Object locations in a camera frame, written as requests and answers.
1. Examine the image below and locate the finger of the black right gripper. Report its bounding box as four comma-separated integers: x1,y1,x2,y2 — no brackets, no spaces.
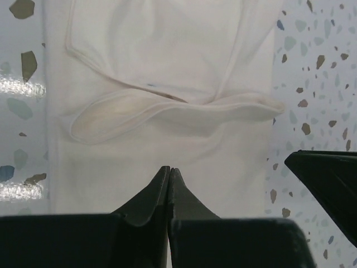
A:
284,150,356,246

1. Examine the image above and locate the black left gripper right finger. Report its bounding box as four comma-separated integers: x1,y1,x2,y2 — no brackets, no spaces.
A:
168,168,315,268

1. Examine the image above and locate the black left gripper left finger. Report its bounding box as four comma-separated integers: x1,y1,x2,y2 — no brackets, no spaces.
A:
1,166,170,267

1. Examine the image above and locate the white t-shirt red print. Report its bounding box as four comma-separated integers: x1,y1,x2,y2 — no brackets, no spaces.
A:
44,1,284,218

